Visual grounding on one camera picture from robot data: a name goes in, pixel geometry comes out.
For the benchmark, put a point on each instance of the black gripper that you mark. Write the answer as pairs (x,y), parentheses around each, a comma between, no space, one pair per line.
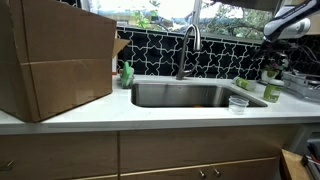
(276,46)

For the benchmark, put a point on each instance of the green pump soap bottle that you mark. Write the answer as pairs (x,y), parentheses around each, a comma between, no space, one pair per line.
(273,93)

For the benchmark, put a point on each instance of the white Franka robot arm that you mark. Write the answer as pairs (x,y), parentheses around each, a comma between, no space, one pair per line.
(290,23)

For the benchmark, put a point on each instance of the stainless steel sink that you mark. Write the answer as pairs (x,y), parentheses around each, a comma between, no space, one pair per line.
(173,95)

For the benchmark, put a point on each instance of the grey dish rack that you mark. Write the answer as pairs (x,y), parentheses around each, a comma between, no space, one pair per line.
(300,87)

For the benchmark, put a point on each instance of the clear plastic cup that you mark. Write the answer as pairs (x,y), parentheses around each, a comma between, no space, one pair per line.
(238,106)

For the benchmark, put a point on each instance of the steel gooseneck faucet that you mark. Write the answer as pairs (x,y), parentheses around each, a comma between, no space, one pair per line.
(181,63)

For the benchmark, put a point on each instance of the small orange object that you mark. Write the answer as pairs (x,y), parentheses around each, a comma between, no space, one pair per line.
(198,106)

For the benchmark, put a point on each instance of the kitchen window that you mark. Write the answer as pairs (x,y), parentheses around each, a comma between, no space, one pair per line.
(166,13)

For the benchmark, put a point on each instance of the wooden platform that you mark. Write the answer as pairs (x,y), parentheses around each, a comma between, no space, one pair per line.
(293,166)

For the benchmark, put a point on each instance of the wooden drawer front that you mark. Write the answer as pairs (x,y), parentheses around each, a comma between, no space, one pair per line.
(200,146)

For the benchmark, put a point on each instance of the wooden cabinet door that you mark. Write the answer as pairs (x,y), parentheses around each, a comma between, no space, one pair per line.
(166,175)
(246,170)

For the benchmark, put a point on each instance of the round metal cabinet knob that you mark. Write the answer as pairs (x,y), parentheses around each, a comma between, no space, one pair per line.
(217,172)
(202,173)

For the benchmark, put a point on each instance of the clear sponge holder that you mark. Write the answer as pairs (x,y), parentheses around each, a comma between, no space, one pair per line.
(128,83)

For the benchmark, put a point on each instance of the green sponge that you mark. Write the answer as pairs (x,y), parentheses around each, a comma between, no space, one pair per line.
(125,71)

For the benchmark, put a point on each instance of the brown cardboard box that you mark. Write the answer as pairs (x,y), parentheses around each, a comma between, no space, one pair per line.
(66,66)

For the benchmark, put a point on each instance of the wide wooden cabinet panel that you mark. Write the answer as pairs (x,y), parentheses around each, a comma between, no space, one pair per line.
(60,155)

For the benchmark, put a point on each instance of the aluminium extrusion frame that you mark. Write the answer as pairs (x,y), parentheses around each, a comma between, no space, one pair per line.
(313,156)

